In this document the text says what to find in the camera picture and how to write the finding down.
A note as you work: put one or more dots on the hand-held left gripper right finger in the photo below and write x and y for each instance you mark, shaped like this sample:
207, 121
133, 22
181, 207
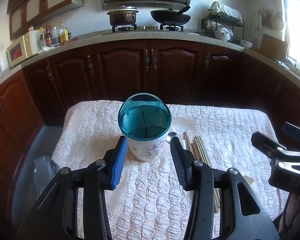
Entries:
176, 160

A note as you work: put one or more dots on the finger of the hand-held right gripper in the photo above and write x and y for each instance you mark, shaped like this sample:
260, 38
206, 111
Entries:
261, 140
293, 128

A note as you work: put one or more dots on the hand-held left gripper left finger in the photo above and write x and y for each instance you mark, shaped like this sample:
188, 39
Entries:
118, 162

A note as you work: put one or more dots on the white ceramic spoon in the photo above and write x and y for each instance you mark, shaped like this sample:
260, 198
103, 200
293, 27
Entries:
184, 144

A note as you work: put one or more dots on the metal spoon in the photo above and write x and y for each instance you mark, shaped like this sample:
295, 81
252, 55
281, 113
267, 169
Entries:
173, 135

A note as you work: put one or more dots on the pair of wooden chopsticks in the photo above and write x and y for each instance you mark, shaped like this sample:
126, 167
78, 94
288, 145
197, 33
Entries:
201, 152

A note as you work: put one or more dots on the white floral utensil holder cup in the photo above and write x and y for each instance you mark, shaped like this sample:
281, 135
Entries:
145, 152

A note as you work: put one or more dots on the person's clothing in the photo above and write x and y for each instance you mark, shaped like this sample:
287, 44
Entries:
297, 212

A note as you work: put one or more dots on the patterned rag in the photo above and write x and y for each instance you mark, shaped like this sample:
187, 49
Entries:
282, 65

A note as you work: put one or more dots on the grey plastic bag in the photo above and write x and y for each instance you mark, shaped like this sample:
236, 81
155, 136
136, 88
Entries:
45, 172

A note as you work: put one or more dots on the wooden cutting board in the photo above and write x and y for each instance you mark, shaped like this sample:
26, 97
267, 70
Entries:
273, 47

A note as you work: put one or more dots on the wooden base cabinets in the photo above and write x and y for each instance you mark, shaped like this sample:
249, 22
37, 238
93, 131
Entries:
120, 75

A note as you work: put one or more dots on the white bowl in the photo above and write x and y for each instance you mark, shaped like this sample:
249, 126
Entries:
246, 44

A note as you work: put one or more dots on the bright window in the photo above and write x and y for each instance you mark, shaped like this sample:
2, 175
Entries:
298, 30

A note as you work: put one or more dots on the round bamboo ladle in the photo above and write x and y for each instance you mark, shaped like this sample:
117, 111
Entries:
278, 22

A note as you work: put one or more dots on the floral ceramic tureen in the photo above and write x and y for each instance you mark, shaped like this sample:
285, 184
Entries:
223, 35

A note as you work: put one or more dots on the black dish rack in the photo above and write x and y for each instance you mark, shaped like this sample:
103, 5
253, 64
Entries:
207, 25

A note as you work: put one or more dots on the white cover on dish rack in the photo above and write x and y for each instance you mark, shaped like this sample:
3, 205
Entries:
227, 10

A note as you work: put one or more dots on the white rag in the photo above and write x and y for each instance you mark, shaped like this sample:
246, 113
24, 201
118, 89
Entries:
46, 48

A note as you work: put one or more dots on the gas stove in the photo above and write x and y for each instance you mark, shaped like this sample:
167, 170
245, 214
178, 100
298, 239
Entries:
145, 28

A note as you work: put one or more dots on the small dark bottle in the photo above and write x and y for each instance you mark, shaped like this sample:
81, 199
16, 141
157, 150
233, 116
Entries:
70, 35

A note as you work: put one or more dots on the yellow oil bottle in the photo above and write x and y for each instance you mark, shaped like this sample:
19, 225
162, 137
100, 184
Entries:
63, 35

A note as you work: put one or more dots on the dark liquid clear bottle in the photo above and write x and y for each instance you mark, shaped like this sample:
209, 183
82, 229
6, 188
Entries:
56, 37

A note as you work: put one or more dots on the black wok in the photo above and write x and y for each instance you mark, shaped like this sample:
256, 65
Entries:
170, 17

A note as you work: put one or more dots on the green seasoning jar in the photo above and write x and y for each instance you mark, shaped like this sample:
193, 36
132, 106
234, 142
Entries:
43, 41

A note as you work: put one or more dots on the red label sauce bottle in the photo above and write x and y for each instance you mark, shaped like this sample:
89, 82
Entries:
49, 37

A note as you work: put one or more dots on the cooking pot with lid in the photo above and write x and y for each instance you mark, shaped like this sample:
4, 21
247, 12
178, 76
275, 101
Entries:
122, 17

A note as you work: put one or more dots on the yellow microwave oven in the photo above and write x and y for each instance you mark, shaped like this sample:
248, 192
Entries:
20, 50

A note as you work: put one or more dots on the wall chopstick holder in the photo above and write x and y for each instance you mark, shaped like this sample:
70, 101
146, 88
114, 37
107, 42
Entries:
266, 20

